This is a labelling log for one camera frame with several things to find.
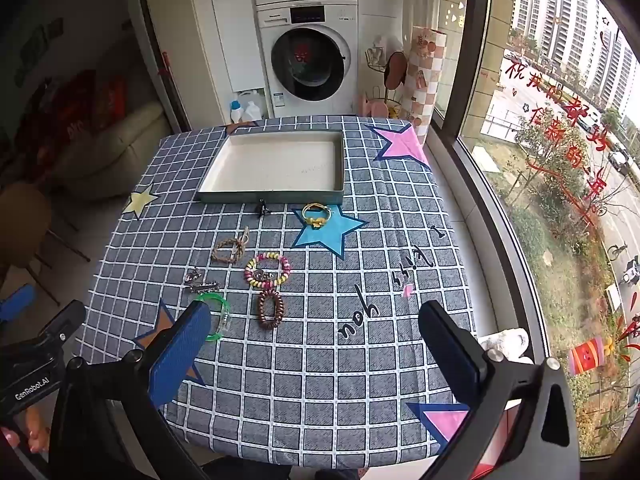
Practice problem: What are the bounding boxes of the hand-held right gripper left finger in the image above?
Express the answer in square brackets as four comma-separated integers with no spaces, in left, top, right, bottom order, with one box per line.
[47,301,213,480]

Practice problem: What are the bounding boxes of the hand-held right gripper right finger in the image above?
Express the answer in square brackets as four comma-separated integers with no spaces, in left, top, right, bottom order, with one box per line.
[417,301,581,480]

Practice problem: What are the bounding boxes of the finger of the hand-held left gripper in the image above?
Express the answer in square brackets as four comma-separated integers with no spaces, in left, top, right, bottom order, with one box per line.
[31,300,87,357]
[0,284,37,322]

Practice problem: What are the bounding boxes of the green translucent bangle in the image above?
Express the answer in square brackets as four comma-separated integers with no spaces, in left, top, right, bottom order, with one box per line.
[196,293,232,342]

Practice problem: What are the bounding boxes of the brown spiral hair tie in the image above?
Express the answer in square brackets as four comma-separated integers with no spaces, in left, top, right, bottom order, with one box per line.
[257,289,285,331]

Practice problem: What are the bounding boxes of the brown braided bracelet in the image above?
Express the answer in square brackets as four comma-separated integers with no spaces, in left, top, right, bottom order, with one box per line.
[211,238,245,265]

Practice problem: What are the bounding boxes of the multicoloured spiral hair tie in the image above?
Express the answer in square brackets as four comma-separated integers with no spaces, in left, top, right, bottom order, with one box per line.
[244,252,292,290]

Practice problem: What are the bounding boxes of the yellow beaded bracelet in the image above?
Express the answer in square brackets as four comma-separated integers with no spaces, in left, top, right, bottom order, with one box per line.
[302,203,333,230]

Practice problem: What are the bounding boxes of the grey-green shallow tray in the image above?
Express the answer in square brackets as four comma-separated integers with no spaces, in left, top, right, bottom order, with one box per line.
[196,129,346,206]

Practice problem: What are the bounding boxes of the person's left hand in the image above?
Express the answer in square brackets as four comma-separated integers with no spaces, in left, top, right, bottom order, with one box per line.
[0,406,51,453]

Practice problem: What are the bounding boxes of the white crumpled cloth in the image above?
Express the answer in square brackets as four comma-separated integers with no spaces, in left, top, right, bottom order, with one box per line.
[479,329,535,365]

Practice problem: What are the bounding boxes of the wooden chair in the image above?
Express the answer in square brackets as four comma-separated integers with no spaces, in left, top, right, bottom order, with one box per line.
[0,180,92,293]

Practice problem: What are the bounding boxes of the checked star-print tablecloth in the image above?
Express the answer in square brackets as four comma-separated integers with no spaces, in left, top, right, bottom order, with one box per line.
[80,114,478,471]

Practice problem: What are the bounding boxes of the beige sofa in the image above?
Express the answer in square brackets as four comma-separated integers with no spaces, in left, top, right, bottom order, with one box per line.
[47,100,175,197]

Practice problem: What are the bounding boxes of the red cushion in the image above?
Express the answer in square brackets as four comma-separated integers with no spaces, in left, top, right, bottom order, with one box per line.
[15,71,128,153]

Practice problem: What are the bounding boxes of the white front-load washing machine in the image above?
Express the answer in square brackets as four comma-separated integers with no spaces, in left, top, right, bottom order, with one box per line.
[255,2,362,120]

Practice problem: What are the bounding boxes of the white tall cabinet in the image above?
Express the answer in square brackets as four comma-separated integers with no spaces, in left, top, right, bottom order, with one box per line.
[189,0,267,127]

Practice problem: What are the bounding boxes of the black wire rack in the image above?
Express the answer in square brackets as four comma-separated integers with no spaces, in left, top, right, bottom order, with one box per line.
[364,35,411,117]

